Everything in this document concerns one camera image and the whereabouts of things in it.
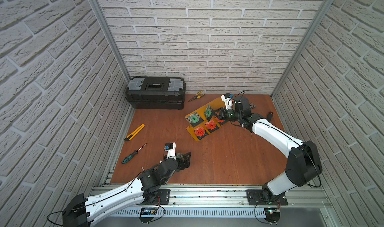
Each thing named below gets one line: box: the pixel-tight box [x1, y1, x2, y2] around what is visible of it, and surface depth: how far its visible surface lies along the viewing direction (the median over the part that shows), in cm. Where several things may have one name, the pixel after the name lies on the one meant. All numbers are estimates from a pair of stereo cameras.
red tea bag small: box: [204, 119, 216, 130], surface depth 102 cm
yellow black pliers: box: [188, 90, 206, 102], surface depth 120 cm
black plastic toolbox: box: [125, 76, 187, 110], surface depth 102 cm
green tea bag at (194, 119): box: [186, 112, 204, 127], surface depth 89 cm
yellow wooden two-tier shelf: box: [185, 97, 228, 142], surface depth 96 cm
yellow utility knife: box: [124, 124, 145, 142], surface depth 99 cm
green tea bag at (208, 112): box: [204, 104, 213, 122], surface depth 86 cm
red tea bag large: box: [193, 126, 209, 140], surface depth 99 cm
